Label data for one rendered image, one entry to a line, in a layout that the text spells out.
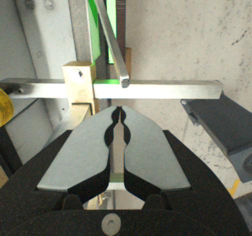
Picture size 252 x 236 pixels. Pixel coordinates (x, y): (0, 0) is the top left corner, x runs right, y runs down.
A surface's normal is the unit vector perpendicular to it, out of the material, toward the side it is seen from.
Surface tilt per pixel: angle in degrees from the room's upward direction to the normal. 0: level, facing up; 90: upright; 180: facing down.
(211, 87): 0
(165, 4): 0
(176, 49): 0
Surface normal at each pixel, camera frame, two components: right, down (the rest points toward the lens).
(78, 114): 0.01, -0.87
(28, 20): 0.01, 0.49
